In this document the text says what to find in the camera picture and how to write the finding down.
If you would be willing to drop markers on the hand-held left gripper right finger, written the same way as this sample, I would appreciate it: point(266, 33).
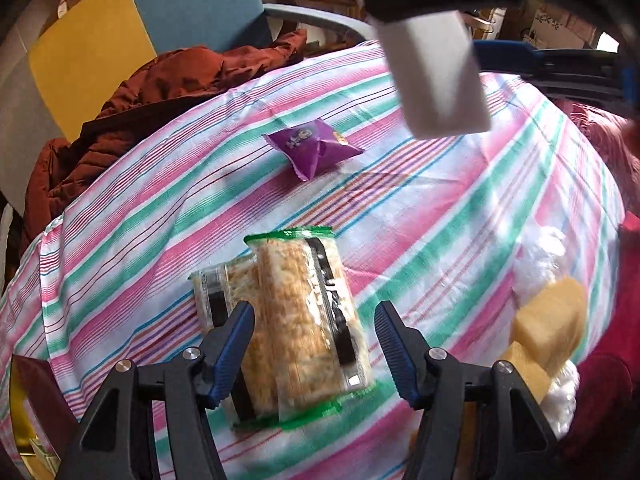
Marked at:
point(395, 355)

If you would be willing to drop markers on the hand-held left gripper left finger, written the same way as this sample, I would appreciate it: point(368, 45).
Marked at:
point(235, 355)

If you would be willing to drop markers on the rice cracker packet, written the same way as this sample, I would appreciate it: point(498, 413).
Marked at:
point(215, 290)
point(295, 310)

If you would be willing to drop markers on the white box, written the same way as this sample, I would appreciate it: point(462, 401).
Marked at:
point(435, 75)

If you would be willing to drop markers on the gold tin box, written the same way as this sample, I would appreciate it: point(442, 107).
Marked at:
point(22, 410)

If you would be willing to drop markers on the floral print cardboard box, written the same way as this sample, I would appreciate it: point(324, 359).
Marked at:
point(555, 25)

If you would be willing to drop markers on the striped tablecloth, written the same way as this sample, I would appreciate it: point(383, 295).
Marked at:
point(150, 240)

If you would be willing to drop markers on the purple snack packet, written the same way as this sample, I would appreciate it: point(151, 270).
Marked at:
point(310, 147)

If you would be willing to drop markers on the red-brown quilted jacket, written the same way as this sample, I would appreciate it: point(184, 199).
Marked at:
point(150, 85)

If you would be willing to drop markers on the grey yellow blue chair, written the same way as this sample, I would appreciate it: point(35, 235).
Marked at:
point(90, 50)

